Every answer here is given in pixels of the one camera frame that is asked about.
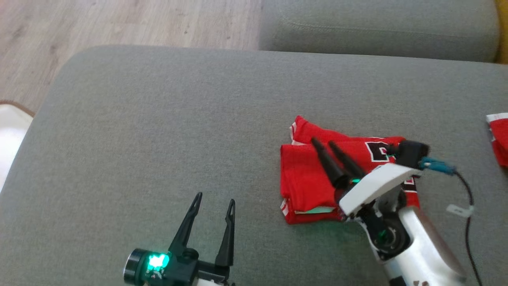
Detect small grey sofa cushion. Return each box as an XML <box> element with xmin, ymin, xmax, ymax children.
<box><xmin>259</xmin><ymin>0</ymin><xmax>500</xmax><ymax>63</ymax></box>

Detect white cable label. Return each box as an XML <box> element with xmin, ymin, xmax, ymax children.
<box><xmin>446</xmin><ymin>203</ymin><xmax>475</xmax><ymax>218</ymax></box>

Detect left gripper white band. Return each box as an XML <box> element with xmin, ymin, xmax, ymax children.
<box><xmin>169</xmin><ymin>193</ymin><xmax>236</xmax><ymax>286</ymax></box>

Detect red and white jersey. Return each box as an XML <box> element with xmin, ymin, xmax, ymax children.
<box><xmin>280</xmin><ymin>115</ymin><xmax>422</xmax><ymax>225</ymax></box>

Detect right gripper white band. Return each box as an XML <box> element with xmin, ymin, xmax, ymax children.
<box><xmin>311</xmin><ymin>138</ymin><xmax>422</xmax><ymax>261</ymax></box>

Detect white rug with brown edge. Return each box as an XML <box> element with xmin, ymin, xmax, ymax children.
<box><xmin>0</xmin><ymin>100</ymin><xmax>35</xmax><ymax>192</ymax></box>

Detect yellow cushion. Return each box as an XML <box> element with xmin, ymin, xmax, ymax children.
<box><xmin>493</xmin><ymin>0</ymin><xmax>508</xmax><ymax>65</ymax></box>

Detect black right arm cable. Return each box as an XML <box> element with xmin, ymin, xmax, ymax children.
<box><xmin>419</xmin><ymin>157</ymin><xmax>483</xmax><ymax>286</ymax></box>

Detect red shorts with white trim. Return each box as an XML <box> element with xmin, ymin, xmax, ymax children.
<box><xmin>486</xmin><ymin>113</ymin><xmax>508</xmax><ymax>168</ymax></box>

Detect large grey sofa seat cushion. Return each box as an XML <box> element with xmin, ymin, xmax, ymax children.
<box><xmin>0</xmin><ymin>44</ymin><xmax>508</xmax><ymax>286</ymax></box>

